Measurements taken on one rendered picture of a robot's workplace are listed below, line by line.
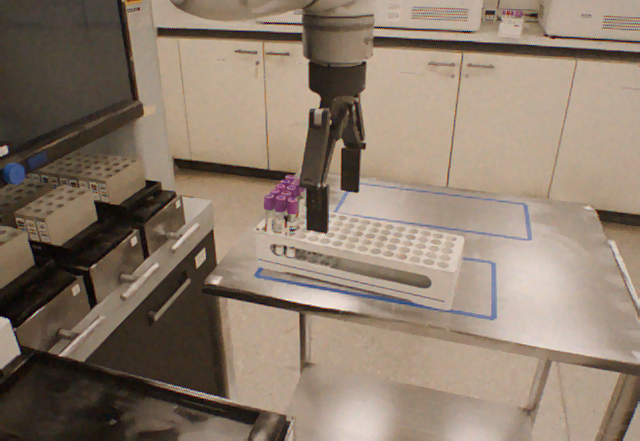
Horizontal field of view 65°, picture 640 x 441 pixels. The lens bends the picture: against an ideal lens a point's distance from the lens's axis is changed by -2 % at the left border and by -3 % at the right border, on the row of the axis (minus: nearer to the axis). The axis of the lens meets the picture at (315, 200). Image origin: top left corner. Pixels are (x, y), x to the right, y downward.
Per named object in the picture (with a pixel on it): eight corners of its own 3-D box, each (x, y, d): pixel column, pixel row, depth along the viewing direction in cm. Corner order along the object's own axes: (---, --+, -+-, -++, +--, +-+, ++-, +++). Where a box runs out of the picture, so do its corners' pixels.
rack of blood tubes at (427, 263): (253, 265, 79) (251, 230, 76) (281, 235, 87) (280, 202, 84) (449, 311, 69) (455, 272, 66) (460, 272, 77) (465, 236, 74)
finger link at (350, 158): (340, 148, 78) (342, 147, 78) (339, 190, 81) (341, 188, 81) (359, 151, 77) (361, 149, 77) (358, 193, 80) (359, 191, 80)
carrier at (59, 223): (89, 217, 92) (83, 187, 90) (98, 219, 92) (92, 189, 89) (42, 249, 83) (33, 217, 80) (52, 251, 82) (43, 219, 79)
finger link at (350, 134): (323, 107, 69) (326, 98, 70) (340, 148, 79) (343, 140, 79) (351, 110, 68) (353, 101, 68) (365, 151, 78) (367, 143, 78)
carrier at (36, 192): (50, 210, 95) (42, 181, 92) (58, 212, 94) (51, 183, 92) (0, 241, 85) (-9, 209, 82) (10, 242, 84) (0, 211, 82)
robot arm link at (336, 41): (383, 11, 65) (381, 58, 68) (317, 9, 68) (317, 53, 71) (362, 19, 58) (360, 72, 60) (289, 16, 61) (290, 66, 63)
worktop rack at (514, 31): (520, 38, 229) (522, 24, 226) (497, 37, 233) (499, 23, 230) (523, 30, 254) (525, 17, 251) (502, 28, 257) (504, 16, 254)
